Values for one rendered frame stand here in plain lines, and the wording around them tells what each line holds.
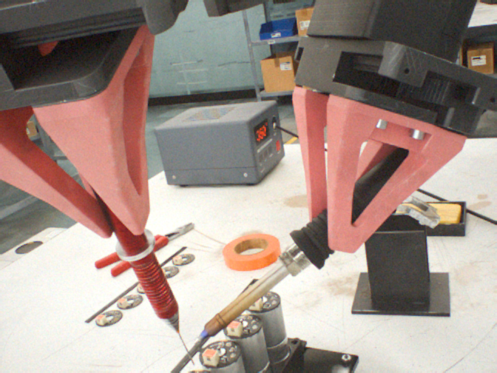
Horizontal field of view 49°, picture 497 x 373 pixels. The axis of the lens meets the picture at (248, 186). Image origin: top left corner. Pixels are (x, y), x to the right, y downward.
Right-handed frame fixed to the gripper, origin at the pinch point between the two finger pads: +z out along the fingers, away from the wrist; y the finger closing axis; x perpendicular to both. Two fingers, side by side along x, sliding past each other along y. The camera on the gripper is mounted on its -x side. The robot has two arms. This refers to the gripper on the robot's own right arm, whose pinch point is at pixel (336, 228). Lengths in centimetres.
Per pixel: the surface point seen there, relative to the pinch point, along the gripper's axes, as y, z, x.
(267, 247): -24.0, 9.5, 7.5
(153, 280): 3.6, 2.9, -9.6
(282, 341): -5.7, 9.8, 2.3
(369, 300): -11.1, 8.2, 11.7
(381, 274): -10.2, 5.5, 11.3
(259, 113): -47.7, -1.7, 11.1
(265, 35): -439, -42, 136
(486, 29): -140, -44, 115
